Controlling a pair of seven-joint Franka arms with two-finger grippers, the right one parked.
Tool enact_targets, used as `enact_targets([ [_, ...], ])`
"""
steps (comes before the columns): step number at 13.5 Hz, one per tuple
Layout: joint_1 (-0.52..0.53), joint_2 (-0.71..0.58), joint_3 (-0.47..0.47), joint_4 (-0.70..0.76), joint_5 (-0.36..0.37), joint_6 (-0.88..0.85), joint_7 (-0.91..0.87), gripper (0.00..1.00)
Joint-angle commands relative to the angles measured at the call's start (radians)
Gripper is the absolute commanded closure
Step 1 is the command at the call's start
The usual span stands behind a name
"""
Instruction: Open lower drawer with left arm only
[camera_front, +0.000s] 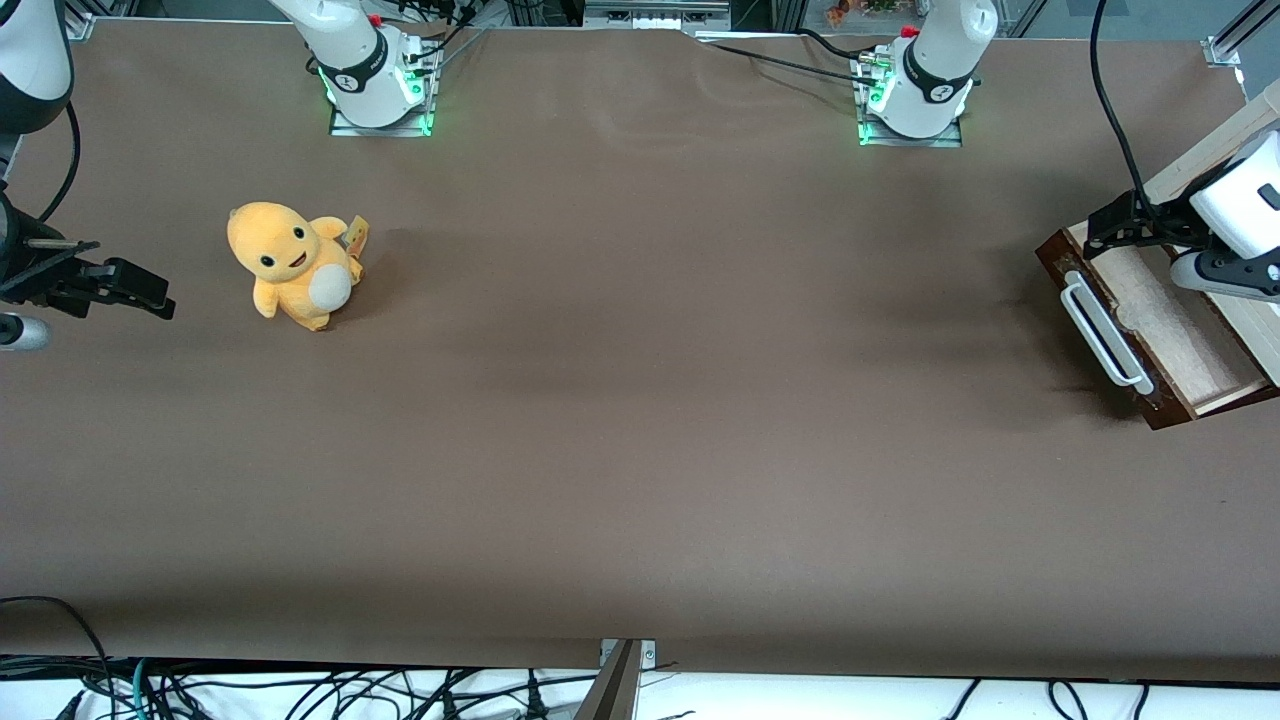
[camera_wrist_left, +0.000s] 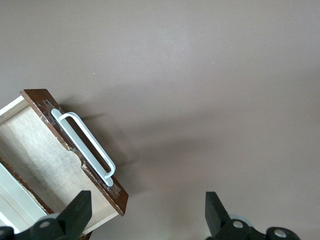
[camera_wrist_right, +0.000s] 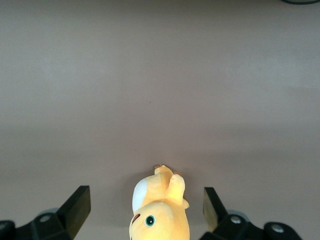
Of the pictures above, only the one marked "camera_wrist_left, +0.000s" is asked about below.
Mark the clear adhesive tape piece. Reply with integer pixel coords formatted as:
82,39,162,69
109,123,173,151
37,99,63,124
103,182,123,200

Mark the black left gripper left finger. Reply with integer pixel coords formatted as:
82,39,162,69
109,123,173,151
0,190,93,240

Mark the cream white drawer cabinet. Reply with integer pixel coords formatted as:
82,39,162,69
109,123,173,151
0,156,94,240

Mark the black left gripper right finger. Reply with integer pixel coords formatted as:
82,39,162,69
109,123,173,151
205,191,301,240

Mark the white metal drawer handle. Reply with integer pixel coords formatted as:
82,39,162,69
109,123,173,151
50,108,117,187

